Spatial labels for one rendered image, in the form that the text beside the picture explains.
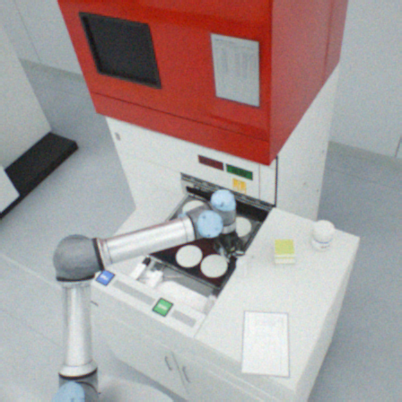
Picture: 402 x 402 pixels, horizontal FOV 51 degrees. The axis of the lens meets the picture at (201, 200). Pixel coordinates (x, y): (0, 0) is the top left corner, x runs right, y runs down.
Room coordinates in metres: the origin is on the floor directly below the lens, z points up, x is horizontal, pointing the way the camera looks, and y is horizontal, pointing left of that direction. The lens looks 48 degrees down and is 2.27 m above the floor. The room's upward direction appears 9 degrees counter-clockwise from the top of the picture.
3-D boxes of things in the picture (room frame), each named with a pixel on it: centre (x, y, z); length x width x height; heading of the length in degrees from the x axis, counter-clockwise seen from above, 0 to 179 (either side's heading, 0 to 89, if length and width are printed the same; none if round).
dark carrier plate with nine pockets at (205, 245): (1.06, 0.02, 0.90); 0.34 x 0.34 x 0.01; 53
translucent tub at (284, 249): (0.85, -0.26, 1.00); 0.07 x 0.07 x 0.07; 80
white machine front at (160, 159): (1.35, 0.03, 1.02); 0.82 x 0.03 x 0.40; 53
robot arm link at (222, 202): (0.92, -0.07, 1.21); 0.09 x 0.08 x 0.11; 109
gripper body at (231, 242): (0.91, -0.07, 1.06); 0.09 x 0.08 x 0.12; 23
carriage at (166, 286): (0.84, 0.16, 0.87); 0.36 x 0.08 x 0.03; 53
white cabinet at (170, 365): (0.92, 0.02, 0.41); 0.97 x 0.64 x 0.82; 53
